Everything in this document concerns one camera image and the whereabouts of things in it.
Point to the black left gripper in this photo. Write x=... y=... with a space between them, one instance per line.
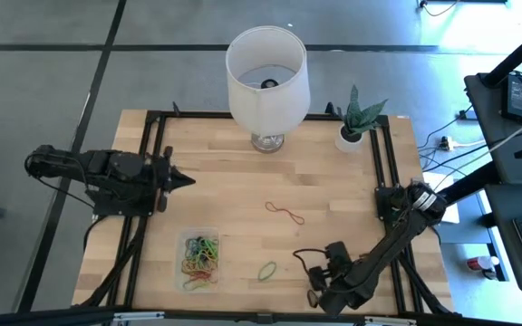
x=157 y=176

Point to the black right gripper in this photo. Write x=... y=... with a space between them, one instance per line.
x=347 y=290

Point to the black rubber band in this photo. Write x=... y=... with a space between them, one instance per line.
x=312 y=300

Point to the wide green rubber band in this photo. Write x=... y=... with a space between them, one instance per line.
x=259 y=275

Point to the red rubber band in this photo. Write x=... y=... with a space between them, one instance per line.
x=195 y=273
x=288 y=213

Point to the clear plastic bin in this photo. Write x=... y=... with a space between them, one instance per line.
x=181 y=285

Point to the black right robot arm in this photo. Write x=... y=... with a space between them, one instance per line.
x=392 y=244

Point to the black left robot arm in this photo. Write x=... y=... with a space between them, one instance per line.
x=107 y=169

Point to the black rig beam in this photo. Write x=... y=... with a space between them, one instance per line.
x=261 y=319

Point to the white shade silver table lamp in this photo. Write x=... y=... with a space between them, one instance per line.
x=267 y=104

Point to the white paper sheet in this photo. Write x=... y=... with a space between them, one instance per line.
x=451 y=213
x=433 y=181

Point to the red white bottle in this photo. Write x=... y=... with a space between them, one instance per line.
x=480 y=262

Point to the small black object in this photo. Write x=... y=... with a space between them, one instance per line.
x=496 y=274

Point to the snake plant in white pot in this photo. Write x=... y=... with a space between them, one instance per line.
x=356 y=120

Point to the black stand beam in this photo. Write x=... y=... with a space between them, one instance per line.
x=469 y=183

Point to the black desk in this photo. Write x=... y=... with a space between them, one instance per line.
x=505 y=235
x=492 y=136

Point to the white power strip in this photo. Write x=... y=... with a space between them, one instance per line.
x=447 y=144

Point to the small blue device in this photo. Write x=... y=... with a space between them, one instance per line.
x=469 y=115

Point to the black power adapter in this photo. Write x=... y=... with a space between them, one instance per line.
x=517 y=97

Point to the black stand pole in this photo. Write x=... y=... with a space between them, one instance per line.
x=519 y=52

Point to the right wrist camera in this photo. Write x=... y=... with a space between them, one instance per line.
x=318 y=277

